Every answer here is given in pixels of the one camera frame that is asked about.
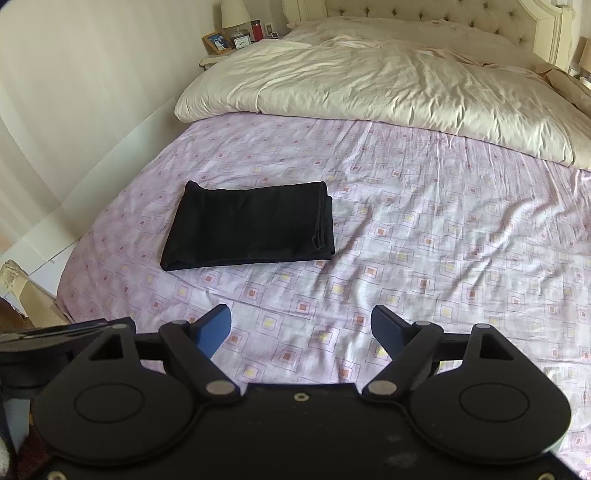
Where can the small alarm clock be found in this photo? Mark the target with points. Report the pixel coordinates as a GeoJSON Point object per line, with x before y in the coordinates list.
{"type": "Point", "coordinates": [242, 42]}

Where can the purple patterned bed sheet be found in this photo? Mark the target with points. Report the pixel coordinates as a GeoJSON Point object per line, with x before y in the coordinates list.
{"type": "Point", "coordinates": [438, 258]}

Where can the cream table lamp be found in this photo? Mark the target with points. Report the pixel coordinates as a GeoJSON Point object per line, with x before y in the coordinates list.
{"type": "Point", "coordinates": [234, 14]}
{"type": "Point", "coordinates": [584, 55]}

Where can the tufted cream headboard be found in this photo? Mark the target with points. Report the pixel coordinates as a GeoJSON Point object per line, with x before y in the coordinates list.
{"type": "Point", "coordinates": [415, 9]}

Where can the cream nightstand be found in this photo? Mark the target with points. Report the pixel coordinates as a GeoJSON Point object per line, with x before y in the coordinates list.
{"type": "Point", "coordinates": [208, 60]}

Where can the wooden photo frame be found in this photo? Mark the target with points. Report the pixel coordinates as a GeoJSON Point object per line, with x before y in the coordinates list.
{"type": "Point", "coordinates": [217, 42]}

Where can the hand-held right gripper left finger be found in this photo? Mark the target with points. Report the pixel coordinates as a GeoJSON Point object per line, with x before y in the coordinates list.
{"type": "Point", "coordinates": [213, 331]}

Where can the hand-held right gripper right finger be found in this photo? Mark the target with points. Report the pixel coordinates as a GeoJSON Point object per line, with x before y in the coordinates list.
{"type": "Point", "coordinates": [388, 330]}

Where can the small white box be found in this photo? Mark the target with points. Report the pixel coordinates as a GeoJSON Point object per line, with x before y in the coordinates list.
{"type": "Point", "coordinates": [272, 32]}

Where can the black pants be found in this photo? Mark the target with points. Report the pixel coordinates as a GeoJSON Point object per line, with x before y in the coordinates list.
{"type": "Point", "coordinates": [249, 226]}

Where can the cream carved footboard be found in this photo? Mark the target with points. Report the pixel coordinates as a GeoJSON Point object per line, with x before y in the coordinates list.
{"type": "Point", "coordinates": [32, 300]}

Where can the cream duvet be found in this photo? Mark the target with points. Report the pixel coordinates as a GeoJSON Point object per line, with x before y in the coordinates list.
{"type": "Point", "coordinates": [369, 78]}

